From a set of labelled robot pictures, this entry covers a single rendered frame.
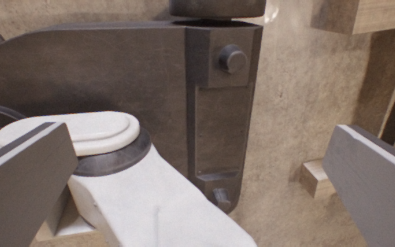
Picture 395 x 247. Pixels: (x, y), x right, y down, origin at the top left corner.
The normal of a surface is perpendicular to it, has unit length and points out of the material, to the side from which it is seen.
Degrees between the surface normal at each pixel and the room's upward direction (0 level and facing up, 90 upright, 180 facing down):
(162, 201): 90
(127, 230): 90
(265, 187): 0
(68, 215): 90
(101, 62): 0
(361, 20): 0
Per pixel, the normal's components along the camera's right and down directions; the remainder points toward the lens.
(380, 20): 0.19, 0.48
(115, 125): 0.00, -0.87
